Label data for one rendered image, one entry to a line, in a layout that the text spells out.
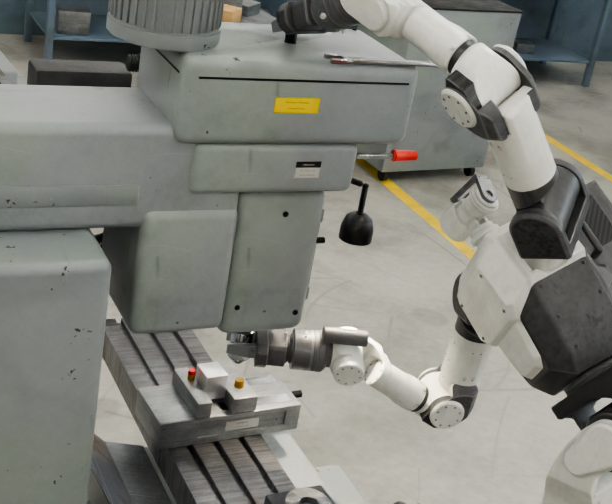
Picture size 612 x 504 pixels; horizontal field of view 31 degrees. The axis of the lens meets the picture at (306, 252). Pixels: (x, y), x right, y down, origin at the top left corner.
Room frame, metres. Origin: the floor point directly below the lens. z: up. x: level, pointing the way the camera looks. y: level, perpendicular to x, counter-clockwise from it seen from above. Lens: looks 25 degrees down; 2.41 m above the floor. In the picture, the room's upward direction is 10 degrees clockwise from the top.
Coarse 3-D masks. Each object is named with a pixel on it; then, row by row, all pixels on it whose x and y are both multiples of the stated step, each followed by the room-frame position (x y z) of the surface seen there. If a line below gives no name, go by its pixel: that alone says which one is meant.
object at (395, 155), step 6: (396, 150) 2.08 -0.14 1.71; (402, 150) 2.08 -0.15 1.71; (408, 150) 2.09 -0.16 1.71; (360, 156) 2.03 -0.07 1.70; (366, 156) 2.04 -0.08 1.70; (372, 156) 2.05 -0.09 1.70; (378, 156) 2.05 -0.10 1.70; (384, 156) 2.06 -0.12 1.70; (390, 156) 2.07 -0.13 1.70; (396, 156) 2.07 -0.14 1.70; (402, 156) 2.07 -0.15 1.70; (408, 156) 2.08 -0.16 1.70; (414, 156) 2.09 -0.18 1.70
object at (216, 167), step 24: (216, 144) 1.88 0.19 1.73; (240, 144) 1.90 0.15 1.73; (264, 144) 1.93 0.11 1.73; (288, 144) 1.95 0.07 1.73; (312, 144) 1.97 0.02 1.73; (336, 144) 2.00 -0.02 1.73; (192, 168) 1.86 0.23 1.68; (216, 168) 1.88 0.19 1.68; (240, 168) 1.90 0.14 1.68; (264, 168) 1.92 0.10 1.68; (288, 168) 1.95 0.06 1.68; (312, 168) 1.97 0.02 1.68; (336, 168) 1.99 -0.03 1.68; (192, 192) 1.86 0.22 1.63; (216, 192) 1.88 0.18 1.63; (240, 192) 1.91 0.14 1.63
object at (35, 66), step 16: (32, 64) 2.16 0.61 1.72; (48, 64) 2.17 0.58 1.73; (64, 64) 2.19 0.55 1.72; (80, 64) 2.21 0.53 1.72; (96, 64) 2.23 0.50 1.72; (112, 64) 2.25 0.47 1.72; (32, 80) 2.14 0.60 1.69; (48, 80) 2.13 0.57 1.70; (64, 80) 2.15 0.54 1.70; (80, 80) 2.16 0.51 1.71; (96, 80) 2.18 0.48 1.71; (112, 80) 2.20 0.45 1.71; (128, 80) 2.21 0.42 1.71
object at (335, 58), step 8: (328, 56) 1.99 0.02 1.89; (336, 56) 1.99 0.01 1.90; (344, 56) 2.00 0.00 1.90; (384, 64) 2.01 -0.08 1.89; (392, 64) 2.02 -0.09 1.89; (400, 64) 2.03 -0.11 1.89; (408, 64) 2.04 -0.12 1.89; (416, 64) 2.04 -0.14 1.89; (424, 64) 2.05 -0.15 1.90; (432, 64) 2.06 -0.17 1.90
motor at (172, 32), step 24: (120, 0) 1.86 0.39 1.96; (144, 0) 1.85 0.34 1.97; (168, 0) 1.85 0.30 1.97; (192, 0) 1.86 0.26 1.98; (216, 0) 1.90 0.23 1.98; (120, 24) 1.86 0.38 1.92; (144, 24) 1.84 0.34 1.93; (168, 24) 1.85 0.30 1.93; (192, 24) 1.86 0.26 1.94; (216, 24) 1.92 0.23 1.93; (168, 48) 1.84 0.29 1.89; (192, 48) 1.86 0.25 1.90
